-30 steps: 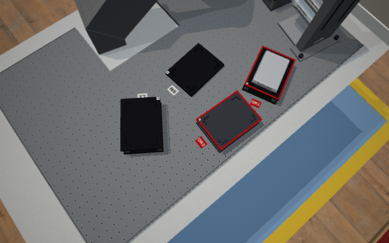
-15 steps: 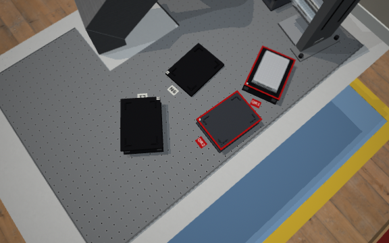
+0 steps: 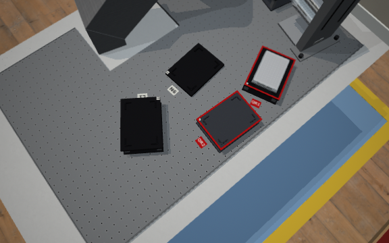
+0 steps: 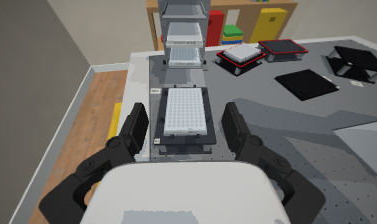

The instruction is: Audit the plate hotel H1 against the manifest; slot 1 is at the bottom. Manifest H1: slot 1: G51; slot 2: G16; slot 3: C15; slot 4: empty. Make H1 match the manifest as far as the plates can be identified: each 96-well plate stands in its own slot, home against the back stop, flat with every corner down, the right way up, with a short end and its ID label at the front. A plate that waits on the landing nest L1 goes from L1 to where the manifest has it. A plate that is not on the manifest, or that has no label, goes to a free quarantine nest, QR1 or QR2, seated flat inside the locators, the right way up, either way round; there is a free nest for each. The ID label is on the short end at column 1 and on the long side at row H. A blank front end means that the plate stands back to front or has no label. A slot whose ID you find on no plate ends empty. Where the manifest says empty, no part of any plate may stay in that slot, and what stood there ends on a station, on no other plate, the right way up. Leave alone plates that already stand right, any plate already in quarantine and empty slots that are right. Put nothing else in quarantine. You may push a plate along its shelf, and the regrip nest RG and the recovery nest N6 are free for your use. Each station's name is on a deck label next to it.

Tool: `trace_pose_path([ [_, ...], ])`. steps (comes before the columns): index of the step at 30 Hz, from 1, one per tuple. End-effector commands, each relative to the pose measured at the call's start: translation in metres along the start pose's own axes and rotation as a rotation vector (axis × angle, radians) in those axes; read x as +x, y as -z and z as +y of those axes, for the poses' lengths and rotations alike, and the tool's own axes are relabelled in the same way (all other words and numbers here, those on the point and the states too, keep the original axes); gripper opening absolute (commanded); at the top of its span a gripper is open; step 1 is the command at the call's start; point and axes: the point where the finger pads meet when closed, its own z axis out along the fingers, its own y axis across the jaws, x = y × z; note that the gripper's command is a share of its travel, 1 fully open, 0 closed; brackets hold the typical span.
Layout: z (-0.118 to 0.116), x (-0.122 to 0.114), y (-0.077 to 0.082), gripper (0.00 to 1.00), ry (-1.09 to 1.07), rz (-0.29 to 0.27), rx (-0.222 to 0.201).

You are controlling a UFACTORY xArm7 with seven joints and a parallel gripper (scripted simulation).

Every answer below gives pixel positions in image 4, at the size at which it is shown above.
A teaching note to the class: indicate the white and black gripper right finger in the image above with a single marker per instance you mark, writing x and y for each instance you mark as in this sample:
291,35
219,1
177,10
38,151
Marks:
302,200

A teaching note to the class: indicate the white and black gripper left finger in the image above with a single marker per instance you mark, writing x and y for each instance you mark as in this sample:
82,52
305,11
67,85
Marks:
65,203

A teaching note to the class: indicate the grey speckled base plate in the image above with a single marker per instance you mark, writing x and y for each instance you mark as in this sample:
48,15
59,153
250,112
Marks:
299,131

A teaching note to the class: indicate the grey plate hotel rack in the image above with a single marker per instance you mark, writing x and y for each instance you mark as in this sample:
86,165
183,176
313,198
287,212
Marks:
184,11

